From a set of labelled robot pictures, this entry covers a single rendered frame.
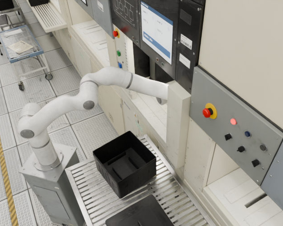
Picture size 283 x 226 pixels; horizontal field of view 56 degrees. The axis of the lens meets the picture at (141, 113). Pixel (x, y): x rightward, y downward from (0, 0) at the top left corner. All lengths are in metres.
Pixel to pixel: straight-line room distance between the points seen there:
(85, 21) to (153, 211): 2.41
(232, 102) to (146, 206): 0.76
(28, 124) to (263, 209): 1.29
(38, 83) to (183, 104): 2.97
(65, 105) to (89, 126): 1.64
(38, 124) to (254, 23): 1.16
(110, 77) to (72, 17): 1.95
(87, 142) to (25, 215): 0.90
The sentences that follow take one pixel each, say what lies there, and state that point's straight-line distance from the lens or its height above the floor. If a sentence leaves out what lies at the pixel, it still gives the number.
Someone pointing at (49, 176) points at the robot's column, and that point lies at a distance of 1.81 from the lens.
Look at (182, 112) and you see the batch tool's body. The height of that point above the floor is 1.32.
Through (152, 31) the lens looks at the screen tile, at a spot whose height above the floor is 1.57.
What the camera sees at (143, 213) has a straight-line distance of 1.46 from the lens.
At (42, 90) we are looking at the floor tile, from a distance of 3.81.
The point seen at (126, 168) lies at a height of 0.77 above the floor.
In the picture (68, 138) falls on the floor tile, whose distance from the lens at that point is 3.03.
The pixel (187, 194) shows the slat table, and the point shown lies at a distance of 1.63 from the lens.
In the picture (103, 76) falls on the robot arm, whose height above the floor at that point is 1.39.
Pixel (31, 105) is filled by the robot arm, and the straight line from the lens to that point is 1.65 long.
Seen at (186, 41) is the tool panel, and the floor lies 1.64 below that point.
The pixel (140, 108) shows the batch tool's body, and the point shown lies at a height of 0.87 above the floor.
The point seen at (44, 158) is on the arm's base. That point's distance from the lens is 1.80.
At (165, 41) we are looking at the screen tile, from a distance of 1.26.
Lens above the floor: 2.18
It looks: 44 degrees down
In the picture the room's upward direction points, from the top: 3 degrees counter-clockwise
